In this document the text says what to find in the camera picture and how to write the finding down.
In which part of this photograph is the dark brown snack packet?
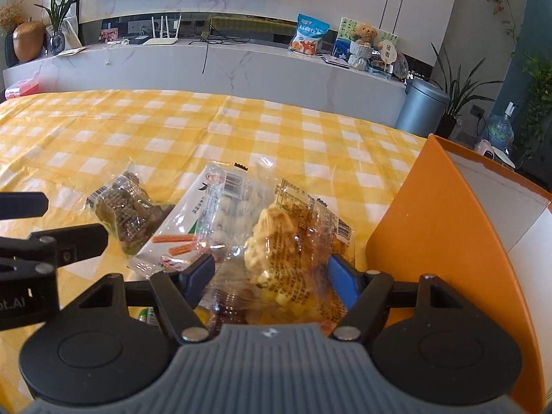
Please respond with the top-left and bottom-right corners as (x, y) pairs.
(86, 171), (175, 256)

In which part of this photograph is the yellow puffed snack bag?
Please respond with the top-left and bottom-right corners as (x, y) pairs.
(199, 158), (355, 330)

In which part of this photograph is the yellow white checkered tablecloth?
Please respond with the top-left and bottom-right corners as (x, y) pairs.
(1, 90), (424, 250)

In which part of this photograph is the white red snack packet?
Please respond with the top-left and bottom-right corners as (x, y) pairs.
(128, 162), (247, 278)

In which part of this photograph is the pink tissue box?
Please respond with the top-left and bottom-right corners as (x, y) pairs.
(5, 78), (39, 100)

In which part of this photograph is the orange cardboard box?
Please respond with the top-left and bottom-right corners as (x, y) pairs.
(365, 136), (551, 413)

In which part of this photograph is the bronze round vase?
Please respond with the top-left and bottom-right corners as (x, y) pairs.
(13, 21), (46, 63)

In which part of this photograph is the green plant glass vase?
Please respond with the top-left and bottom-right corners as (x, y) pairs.
(36, 0), (77, 56)

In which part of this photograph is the white small stool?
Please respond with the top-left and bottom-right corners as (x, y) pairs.
(474, 139), (515, 169)

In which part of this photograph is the blue metal trash bin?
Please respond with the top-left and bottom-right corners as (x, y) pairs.
(395, 78), (450, 137)

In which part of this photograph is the blue water jug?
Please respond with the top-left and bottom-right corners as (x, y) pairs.
(482, 102), (516, 152)

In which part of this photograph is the white wifi router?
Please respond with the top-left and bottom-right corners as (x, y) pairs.
(143, 15), (181, 46)

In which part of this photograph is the potted long-leaf plant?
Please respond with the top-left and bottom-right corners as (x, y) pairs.
(430, 45), (502, 138)

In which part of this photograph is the white marble tv cabinet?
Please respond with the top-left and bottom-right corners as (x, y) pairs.
(1, 41), (406, 126)

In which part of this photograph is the round white hand fan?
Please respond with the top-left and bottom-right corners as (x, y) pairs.
(377, 39), (398, 66)

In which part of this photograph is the hanging green vine plant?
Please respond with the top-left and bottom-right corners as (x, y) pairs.
(477, 0), (551, 158)

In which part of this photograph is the brown teddy bear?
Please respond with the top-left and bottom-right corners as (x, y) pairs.
(351, 23), (378, 47)

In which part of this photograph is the green white book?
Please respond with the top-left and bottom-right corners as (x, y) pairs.
(337, 17), (398, 47)

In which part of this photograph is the blue white snack bag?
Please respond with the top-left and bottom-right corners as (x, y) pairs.
(288, 13), (330, 56)

